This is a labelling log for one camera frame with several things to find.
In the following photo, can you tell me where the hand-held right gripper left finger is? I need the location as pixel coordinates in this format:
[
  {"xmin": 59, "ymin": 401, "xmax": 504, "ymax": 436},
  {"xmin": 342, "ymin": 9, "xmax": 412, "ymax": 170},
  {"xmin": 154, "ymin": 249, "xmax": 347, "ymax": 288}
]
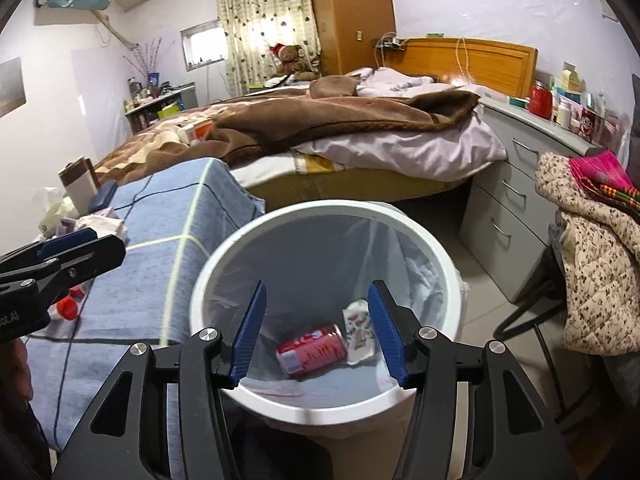
[{"xmin": 52, "ymin": 280, "xmax": 268, "ymax": 480}]

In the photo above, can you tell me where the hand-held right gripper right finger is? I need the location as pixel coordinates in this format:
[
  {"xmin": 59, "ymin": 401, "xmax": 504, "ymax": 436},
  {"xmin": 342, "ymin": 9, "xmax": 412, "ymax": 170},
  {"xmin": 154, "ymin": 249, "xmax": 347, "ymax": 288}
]
[{"xmin": 367, "ymin": 280, "xmax": 581, "ymax": 480}]

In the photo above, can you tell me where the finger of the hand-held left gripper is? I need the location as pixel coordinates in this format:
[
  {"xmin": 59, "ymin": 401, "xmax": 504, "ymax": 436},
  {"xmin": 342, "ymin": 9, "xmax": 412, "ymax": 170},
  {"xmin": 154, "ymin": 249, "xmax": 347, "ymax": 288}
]
[
  {"xmin": 0, "ymin": 227, "xmax": 99, "ymax": 273},
  {"xmin": 0, "ymin": 234, "xmax": 126, "ymax": 311}
]

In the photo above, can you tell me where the white round waste bin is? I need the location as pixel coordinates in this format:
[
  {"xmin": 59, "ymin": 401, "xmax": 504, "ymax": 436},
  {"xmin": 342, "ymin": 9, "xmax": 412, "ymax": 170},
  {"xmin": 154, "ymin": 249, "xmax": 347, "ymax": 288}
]
[{"xmin": 189, "ymin": 200, "xmax": 471, "ymax": 480}]

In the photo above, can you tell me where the white printed wrapper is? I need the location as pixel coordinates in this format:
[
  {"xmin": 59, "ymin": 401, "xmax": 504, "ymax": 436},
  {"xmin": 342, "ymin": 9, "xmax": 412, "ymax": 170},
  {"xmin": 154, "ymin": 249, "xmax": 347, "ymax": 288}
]
[{"xmin": 342, "ymin": 300, "xmax": 383, "ymax": 366}]

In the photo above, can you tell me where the green white tissue pack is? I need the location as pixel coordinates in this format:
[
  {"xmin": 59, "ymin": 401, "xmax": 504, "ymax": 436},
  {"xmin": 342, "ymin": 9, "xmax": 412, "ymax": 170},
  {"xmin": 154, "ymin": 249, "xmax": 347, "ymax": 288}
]
[{"xmin": 32, "ymin": 187, "xmax": 76, "ymax": 238}]

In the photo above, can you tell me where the red bottle cap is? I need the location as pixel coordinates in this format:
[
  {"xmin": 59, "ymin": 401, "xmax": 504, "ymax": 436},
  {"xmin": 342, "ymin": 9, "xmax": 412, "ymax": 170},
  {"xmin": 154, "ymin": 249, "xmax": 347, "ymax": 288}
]
[{"xmin": 56, "ymin": 297, "xmax": 81, "ymax": 322}]

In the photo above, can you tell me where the brown white insulated cup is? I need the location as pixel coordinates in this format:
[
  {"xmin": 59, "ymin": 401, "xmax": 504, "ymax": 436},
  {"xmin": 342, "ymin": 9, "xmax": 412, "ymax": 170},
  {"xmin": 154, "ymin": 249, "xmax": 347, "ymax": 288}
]
[{"xmin": 57, "ymin": 157, "xmax": 98, "ymax": 216}]

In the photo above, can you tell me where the blue glasses case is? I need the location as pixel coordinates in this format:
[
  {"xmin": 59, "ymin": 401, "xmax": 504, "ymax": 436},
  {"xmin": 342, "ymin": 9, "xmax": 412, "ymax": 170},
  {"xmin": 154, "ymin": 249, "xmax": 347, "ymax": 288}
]
[{"xmin": 89, "ymin": 180, "xmax": 118, "ymax": 213}]

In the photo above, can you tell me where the red drink can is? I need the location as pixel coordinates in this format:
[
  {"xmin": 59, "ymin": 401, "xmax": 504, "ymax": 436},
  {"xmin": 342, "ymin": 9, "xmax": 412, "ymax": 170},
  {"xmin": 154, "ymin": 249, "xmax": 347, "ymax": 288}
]
[{"xmin": 276, "ymin": 324, "xmax": 348, "ymax": 378}]

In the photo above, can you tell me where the blue checked cloth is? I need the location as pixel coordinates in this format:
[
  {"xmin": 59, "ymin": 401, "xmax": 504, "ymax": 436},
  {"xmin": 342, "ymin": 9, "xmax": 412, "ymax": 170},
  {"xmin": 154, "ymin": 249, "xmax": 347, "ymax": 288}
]
[{"xmin": 20, "ymin": 157, "xmax": 266, "ymax": 480}]

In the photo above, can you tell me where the clear plastic bin liner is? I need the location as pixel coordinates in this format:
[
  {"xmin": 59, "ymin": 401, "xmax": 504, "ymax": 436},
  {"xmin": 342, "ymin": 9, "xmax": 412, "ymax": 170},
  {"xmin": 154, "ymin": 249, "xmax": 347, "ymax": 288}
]
[{"xmin": 202, "ymin": 210, "xmax": 471, "ymax": 401}]

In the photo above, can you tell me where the brown cream patterned blanket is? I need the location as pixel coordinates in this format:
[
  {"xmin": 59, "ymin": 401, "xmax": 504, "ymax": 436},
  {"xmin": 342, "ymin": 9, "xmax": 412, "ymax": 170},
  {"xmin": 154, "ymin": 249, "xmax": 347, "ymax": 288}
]
[{"xmin": 92, "ymin": 105, "xmax": 226, "ymax": 181}]

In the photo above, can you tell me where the black metal chair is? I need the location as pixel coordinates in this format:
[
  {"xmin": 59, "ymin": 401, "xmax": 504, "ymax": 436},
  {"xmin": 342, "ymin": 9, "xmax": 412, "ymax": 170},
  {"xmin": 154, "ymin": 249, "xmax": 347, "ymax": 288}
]
[{"xmin": 492, "ymin": 220, "xmax": 640, "ymax": 431}]

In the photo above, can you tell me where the yellow bed mattress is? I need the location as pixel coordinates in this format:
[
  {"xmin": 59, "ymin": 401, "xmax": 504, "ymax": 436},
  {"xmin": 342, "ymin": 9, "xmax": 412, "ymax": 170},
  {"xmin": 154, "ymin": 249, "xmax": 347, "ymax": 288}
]
[{"xmin": 250, "ymin": 160, "xmax": 471, "ymax": 206}]

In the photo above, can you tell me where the orange white box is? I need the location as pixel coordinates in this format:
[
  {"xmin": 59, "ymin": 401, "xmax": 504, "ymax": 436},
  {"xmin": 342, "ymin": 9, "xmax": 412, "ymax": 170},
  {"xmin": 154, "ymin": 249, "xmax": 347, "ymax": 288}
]
[{"xmin": 177, "ymin": 117, "xmax": 216, "ymax": 146}]

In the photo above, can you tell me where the white yellow bed sheet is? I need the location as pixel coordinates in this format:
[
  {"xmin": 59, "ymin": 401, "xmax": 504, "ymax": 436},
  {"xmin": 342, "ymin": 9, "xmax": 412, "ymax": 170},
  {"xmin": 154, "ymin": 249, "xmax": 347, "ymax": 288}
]
[{"xmin": 230, "ymin": 152, "xmax": 351, "ymax": 186}]

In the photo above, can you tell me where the grey drawer cabinet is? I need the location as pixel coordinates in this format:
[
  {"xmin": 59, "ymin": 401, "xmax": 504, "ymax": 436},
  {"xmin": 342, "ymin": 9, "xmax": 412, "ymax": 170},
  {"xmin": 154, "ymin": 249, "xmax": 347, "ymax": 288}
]
[{"xmin": 459, "ymin": 95, "xmax": 616, "ymax": 306}]

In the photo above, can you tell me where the cluttered grey desk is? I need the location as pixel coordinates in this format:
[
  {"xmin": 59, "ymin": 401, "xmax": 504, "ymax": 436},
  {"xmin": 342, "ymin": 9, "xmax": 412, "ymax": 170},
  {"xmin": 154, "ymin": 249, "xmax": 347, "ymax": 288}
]
[{"xmin": 124, "ymin": 82, "xmax": 198, "ymax": 133}]

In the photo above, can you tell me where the pale pink duvet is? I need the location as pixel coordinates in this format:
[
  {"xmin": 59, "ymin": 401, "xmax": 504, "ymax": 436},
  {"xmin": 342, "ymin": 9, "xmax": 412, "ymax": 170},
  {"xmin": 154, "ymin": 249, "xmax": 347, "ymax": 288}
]
[{"xmin": 292, "ymin": 67, "xmax": 508, "ymax": 181}]

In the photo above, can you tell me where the vase with purple branches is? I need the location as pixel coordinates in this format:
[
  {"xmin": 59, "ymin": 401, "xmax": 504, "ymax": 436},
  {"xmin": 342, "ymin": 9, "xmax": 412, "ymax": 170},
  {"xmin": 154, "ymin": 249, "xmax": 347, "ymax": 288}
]
[{"xmin": 125, "ymin": 37, "xmax": 176, "ymax": 98}]

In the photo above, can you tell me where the wrapped air conditioner pipe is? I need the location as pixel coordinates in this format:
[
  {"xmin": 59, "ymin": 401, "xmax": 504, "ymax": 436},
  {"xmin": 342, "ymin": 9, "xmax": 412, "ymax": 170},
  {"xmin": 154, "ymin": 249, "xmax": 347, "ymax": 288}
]
[{"xmin": 95, "ymin": 10, "xmax": 138, "ymax": 51}]

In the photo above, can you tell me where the brown fleece blanket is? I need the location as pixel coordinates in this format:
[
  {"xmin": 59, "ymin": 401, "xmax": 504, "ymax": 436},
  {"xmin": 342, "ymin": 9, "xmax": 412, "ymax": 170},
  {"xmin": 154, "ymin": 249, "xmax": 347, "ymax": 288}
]
[{"xmin": 215, "ymin": 75, "xmax": 481, "ymax": 166}]

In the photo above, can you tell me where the floral padded jacket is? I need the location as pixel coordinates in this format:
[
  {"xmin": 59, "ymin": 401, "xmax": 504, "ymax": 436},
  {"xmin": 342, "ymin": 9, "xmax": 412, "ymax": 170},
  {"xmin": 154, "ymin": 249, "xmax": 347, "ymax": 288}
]
[{"xmin": 535, "ymin": 152, "xmax": 640, "ymax": 356}]

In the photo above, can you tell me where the small window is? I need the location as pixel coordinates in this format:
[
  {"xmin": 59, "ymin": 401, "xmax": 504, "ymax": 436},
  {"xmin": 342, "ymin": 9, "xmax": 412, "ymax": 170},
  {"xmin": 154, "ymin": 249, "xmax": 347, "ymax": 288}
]
[{"xmin": 181, "ymin": 20, "xmax": 226, "ymax": 72}]

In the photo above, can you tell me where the pink striped cloth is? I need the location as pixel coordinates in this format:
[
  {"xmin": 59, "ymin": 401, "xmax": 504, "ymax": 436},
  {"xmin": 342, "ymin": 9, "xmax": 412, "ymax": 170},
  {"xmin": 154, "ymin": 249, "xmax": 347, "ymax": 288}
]
[{"xmin": 567, "ymin": 150, "xmax": 640, "ymax": 221}]

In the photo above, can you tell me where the brown teddy bear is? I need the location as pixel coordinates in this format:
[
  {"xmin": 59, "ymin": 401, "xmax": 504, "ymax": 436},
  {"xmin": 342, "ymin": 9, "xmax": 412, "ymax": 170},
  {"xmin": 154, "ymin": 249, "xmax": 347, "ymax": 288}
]
[{"xmin": 270, "ymin": 44, "xmax": 316, "ymax": 81}]

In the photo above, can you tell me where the red jar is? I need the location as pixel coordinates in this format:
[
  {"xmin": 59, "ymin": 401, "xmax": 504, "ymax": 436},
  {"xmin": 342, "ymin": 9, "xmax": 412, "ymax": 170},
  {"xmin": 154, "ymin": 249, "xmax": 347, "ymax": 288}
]
[{"xmin": 529, "ymin": 80, "xmax": 553, "ymax": 118}]

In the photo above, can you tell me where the wooden bed headboard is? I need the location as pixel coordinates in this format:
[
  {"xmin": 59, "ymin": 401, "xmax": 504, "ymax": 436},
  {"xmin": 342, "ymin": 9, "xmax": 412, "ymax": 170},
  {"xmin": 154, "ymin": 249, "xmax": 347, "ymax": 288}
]
[{"xmin": 400, "ymin": 37, "xmax": 538, "ymax": 98}]

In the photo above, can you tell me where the power strip with plugs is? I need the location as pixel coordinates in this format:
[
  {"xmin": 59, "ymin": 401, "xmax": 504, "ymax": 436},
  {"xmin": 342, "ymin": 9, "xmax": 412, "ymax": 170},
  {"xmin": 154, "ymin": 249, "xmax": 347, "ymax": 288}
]
[{"xmin": 372, "ymin": 32, "xmax": 406, "ymax": 51}]

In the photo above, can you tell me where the red white cartoon box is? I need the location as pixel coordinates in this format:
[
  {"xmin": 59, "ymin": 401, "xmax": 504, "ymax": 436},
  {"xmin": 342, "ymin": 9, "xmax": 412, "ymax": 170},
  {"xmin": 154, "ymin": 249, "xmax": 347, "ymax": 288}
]
[{"xmin": 577, "ymin": 107, "xmax": 606, "ymax": 143}]

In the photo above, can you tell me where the heart patterned curtain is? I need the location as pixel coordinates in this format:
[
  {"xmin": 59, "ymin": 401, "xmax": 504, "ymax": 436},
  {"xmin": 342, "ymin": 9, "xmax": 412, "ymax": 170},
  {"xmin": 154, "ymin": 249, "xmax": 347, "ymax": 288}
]
[{"xmin": 214, "ymin": 0, "xmax": 321, "ymax": 96}]

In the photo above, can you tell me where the pale yellow box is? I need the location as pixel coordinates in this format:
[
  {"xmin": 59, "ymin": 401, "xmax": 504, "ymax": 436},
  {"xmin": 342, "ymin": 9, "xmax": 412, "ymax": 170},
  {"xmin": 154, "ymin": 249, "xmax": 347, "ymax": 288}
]
[{"xmin": 560, "ymin": 62, "xmax": 586, "ymax": 93}]

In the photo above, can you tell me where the wooden wardrobe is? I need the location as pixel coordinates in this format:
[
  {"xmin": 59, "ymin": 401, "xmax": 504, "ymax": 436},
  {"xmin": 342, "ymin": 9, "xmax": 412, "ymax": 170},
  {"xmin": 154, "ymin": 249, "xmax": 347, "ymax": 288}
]
[{"xmin": 306, "ymin": 0, "xmax": 397, "ymax": 77}]

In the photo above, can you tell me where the silver wall sheet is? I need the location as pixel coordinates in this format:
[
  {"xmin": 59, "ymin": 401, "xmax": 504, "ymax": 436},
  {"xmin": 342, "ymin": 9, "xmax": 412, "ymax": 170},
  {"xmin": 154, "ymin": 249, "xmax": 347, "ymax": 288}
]
[{"xmin": 0, "ymin": 57, "xmax": 26, "ymax": 118}]

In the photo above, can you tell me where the white charging cable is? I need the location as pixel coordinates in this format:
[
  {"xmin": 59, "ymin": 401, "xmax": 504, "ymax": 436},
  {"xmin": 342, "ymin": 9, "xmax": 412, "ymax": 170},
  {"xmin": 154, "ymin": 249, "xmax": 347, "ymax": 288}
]
[{"xmin": 456, "ymin": 37, "xmax": 473, "ymax": 83}]

